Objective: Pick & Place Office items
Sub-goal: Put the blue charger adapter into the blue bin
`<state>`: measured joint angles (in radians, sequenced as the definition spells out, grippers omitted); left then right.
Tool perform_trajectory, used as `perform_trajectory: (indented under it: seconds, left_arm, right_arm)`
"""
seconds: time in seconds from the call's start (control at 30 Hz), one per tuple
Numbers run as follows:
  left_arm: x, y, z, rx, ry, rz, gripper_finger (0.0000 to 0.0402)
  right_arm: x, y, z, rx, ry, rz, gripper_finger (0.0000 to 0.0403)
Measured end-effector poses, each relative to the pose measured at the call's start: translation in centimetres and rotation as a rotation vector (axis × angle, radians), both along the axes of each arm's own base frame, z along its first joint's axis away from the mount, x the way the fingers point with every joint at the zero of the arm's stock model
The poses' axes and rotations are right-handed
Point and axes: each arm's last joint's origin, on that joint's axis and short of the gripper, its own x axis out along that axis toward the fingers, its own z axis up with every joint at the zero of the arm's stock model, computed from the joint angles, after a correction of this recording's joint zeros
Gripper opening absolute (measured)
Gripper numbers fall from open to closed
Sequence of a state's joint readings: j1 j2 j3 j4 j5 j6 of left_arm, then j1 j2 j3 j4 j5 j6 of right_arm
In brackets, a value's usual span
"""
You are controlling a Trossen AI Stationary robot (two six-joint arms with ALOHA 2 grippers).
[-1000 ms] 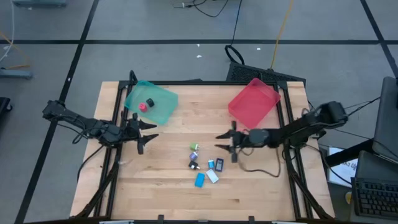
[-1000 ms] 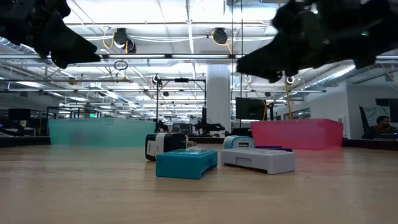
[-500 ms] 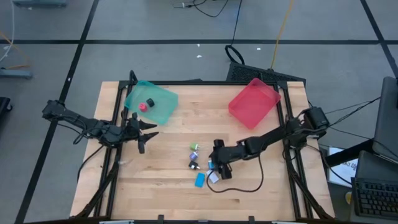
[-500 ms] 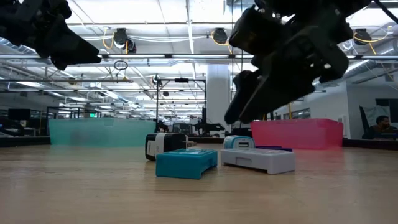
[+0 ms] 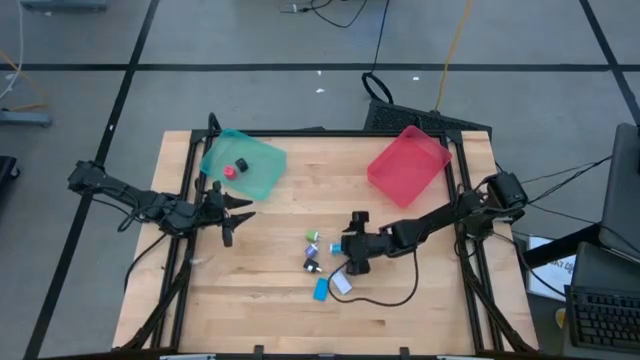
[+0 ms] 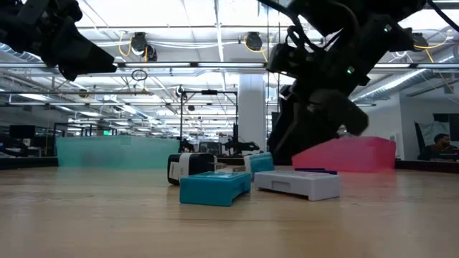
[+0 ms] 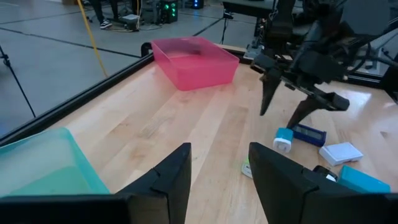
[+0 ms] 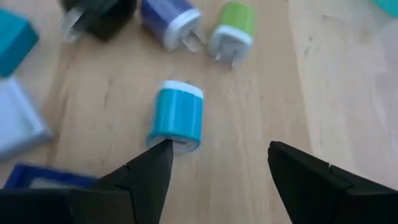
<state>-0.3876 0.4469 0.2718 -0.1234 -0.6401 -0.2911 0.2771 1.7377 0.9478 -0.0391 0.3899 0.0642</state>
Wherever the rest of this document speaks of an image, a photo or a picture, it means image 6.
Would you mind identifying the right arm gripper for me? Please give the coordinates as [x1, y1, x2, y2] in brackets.
[268, 53, 370, 166]

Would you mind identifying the person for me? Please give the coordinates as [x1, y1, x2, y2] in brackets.
[417, 133, 459, 161]

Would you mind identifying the white building column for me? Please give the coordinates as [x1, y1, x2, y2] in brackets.
[238, 73, 267, 151]

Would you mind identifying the black background rig frame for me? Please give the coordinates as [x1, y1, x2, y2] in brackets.
[178, 89, 240, 156]

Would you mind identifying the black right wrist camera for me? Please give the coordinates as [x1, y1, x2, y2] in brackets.
[266, 42, 309, 75]

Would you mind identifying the green translucent plastic bin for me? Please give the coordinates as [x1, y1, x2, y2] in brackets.
[55, 135, 181, 170]

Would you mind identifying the black ceiling cable reel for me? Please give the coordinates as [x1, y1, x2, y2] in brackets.
[245, 32, 265, 52]
[130, 32, 158, 62]
[411, 32, 430, 49]

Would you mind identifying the black charger with white label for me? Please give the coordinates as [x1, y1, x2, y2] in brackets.
[166, 152, 219, 186]

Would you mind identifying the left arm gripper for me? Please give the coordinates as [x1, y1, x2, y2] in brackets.
[0, 0, 118, 82]

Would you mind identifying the white staple box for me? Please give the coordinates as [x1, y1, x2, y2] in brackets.
[253, 169, 341, 202]

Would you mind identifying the blue staple box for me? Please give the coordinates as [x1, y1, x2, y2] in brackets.
[179, 171, 252, 208]

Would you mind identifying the long ceiling light strip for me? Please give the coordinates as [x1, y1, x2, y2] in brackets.
[117, 62, 267, 69]

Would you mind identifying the teal wall charger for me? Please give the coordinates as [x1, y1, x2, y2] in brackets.
[243, 151, 276, 180]

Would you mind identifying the red translucent plastic bin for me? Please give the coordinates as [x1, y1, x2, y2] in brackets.
[291, 135, 397, 173]

